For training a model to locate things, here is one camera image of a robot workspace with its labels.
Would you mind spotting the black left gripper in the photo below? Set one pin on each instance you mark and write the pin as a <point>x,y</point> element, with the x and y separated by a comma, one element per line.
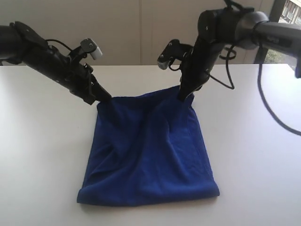
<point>81,83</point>

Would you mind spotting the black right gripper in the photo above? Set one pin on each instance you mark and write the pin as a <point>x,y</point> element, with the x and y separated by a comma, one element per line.
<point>200,61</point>

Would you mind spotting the blue microfiber towel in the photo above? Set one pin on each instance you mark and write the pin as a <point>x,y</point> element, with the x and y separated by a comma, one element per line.
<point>147,149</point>

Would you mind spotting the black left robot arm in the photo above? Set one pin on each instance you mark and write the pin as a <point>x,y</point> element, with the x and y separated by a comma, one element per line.
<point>19,43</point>

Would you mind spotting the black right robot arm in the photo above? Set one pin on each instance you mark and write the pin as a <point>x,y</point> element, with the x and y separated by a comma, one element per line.
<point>246,29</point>

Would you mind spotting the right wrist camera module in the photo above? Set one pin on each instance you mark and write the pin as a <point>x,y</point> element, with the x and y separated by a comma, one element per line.
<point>174,50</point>

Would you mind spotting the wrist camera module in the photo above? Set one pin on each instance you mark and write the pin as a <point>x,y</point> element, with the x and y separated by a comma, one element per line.
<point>87,47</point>
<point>174,50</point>

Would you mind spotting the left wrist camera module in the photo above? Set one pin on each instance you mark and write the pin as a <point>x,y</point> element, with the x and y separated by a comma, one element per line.
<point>87,47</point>

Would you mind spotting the dark window frame post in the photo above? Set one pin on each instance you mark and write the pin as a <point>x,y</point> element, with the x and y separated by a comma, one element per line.
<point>266,32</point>

